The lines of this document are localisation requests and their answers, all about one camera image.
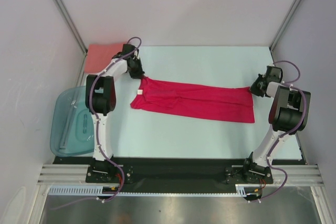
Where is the red t shirt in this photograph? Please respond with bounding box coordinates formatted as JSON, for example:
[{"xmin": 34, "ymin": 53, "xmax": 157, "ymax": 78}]
[{"xmin": 130, "ymin": 77, "xmax": 255, "ymax": 124}]

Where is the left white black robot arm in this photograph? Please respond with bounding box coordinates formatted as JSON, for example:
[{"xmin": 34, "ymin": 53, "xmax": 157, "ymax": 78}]
[{"xmin": 85, "ymin": 41, "xmax": 144, "ymax": 183}]

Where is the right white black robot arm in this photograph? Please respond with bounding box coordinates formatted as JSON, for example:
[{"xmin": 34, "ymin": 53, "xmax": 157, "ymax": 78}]
[{"xmin": 241, "ymin": 66, "xmax": 311, "ymax": 184}]

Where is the folded salmon pink t shirt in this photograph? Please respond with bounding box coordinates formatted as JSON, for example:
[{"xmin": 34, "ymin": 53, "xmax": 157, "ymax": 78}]
[{"xmin": 84, "ymin": 42, "xmax": 124, "ymax": 74}]

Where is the teal transparent plastic bin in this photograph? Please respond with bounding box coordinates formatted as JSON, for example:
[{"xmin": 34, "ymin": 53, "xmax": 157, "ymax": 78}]
[{"xmin": 50, "ymin": 86, "xmax": 94, "ymax": 157}]

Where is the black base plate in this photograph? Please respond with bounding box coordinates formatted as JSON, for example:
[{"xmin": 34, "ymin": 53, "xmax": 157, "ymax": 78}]
[{"xmin": 53, "ymin": 157, "xmax": 305, "ymax": 193}]

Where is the left aluminium frame post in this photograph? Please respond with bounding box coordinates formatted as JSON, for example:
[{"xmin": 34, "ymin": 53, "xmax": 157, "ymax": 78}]
[{"xmin": 39, "ymin": 0, "xmax": 88, "ymax": 54}]

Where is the aluminium frame post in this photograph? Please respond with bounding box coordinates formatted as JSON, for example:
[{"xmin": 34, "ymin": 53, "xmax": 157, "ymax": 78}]
[
  {"xmin": 39, "ymin": 0, "xmax": 88, "ymax": 54},
  {"xmin": 269, "ymin": 0, "xmax": 303, "ymax": 54}
]

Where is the right aluminium frame post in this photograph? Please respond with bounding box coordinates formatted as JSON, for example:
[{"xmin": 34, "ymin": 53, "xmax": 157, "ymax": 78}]
[{"xmin": 269, "ymin": 0, "xmax": 303, "ymax": 54}]

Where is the white slotted cable duct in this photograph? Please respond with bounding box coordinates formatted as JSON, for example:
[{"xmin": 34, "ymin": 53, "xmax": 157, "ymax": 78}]
[{"xmin": 48, "ymin": 183, "xmax": 276, "ymax": 197}]

